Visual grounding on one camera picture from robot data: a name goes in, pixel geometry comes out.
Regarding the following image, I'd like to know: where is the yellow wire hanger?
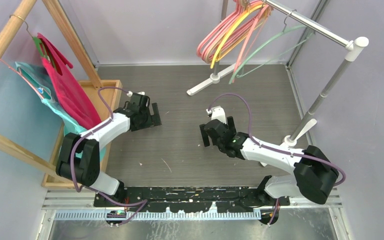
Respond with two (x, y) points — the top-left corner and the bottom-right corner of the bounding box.
(209, 3), (267, 70)

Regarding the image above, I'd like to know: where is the thick pink plastic hanger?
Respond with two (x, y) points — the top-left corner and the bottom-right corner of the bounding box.
(196, 0), (265, 64)

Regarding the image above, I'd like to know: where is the beige plastic hanger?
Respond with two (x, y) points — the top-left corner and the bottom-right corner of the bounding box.
(205, 0), (269, 65)

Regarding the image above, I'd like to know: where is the thin pink wire hanger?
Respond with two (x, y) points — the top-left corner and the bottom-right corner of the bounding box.
(233, 4), (271, 73)

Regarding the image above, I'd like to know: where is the green wire hanger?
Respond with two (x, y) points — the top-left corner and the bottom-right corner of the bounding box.
(228, 24), (313, 85)

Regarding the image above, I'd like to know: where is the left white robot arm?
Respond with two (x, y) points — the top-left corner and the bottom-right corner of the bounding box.
(55, 92), (162, 207)

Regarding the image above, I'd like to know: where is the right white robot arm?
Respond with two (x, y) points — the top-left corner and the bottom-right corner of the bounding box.
(199, 116), (339, 206)

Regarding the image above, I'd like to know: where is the wooden tray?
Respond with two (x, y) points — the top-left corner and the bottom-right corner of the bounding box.
(41, 79), (123, 190)

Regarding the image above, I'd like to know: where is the red garment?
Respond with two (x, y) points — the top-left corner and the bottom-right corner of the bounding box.
(37, 33), (101, 130)

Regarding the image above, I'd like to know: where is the teal garment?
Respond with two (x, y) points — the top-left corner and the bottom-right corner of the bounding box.
(14, 61), (108, 162)

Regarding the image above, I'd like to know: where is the green hanger on rack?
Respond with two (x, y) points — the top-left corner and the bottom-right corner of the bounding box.
(9, 14), (59, 72)

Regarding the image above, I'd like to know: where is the pink hanger on wooden rack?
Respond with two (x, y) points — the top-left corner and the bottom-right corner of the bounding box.
(0, 58), (57, 103)

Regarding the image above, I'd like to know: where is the wooden clothes rack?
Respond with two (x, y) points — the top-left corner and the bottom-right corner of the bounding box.
(0, 0), (104, 176)

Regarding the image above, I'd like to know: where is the metal clothes rack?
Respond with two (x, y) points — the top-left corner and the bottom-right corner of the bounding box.
(186, 0), (369, 148)

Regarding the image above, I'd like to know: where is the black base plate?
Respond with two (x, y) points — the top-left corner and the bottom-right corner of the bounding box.
(112, 186), (275, 213)

